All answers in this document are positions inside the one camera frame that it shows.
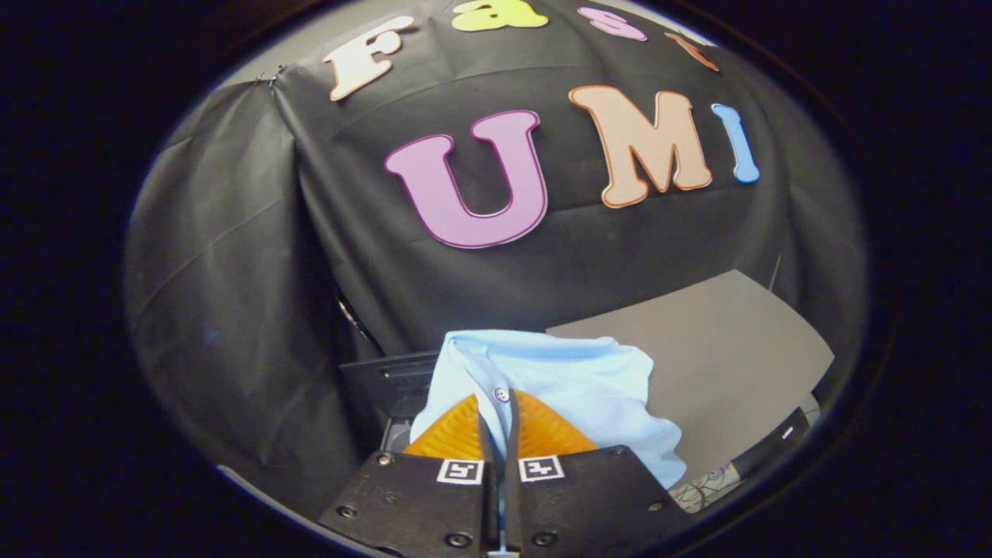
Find black backdrop cloth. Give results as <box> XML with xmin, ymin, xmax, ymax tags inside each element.
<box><xmin>124</xmin><ymin>0</ymin><xmax>867</xmax><ymax>520</ymax></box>

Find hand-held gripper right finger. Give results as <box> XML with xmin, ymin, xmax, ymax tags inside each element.
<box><xmin>502</xmin><ymin>387</ymin><xmax>691</xmax><ymax>555</ymax></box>

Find light blue shirt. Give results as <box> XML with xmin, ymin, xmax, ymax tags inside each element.
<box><xmin>409</xmin><ymin>329</ymin><xmax>688</xmax><ymax>491</ymax></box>

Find beige cabinet with dark top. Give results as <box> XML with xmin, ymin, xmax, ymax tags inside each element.
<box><xmin>545</xmin><ymin>269</ymin><xmax>836</xmax><ymax>505</ymax></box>

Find floor cables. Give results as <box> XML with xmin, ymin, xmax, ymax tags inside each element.
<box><xmin>670</xmin><ymin>463</ymin><xmax>739</xmax><ymax>512</ymax></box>

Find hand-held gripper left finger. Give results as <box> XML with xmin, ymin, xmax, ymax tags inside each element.
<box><xmin>319</xmin><ymin>393</ymin><xmax>497</xmax><ymax>555</ymax></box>

